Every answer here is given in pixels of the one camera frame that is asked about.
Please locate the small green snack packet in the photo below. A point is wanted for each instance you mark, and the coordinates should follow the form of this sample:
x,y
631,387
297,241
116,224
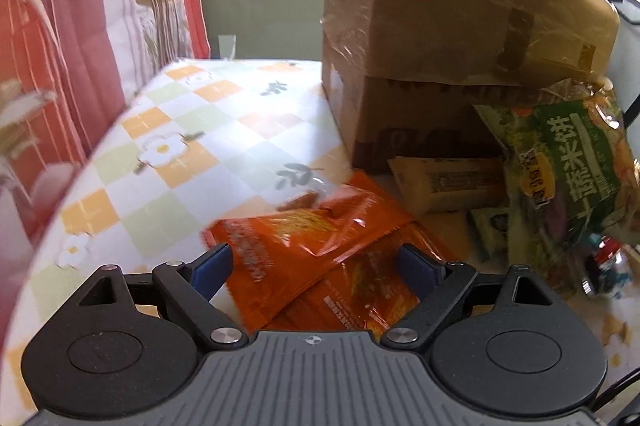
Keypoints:
x,y
487,226

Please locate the taped brown cardboard box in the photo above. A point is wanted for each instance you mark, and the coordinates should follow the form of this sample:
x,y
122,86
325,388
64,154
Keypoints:
x,y
425,6

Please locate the dark cookie packet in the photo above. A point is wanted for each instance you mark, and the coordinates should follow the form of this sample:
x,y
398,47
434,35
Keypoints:
x,y
607,271

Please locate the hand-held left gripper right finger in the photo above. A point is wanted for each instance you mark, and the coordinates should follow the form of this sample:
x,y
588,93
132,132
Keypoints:
x,y
415,271

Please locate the checkered floral tablecloth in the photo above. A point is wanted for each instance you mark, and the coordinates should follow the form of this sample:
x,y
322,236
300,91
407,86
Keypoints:
x,y
225,116

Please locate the large green snack bag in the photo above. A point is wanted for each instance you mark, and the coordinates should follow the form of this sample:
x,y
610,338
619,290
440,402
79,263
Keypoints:
x,y
565,166

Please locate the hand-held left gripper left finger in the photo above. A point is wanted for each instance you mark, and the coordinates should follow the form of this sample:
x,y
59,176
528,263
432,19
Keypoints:
x,y
212,271

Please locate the orange snack packet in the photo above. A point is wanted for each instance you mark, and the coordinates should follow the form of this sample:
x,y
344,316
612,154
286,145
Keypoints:
x,y
360,296
280,256

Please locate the yellow snack packet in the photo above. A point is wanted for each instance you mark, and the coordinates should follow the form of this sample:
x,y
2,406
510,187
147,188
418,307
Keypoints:
x,y
440,183

